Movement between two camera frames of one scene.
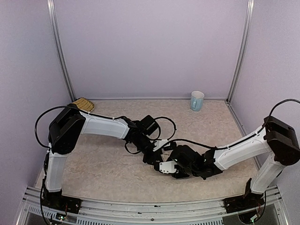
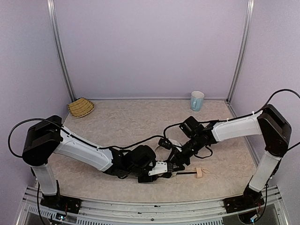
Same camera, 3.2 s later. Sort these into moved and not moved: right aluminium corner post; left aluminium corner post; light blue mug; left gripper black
Moved: left gripper black
Not moved: left aluminium corner post; right aluminium corner post; light blue mug
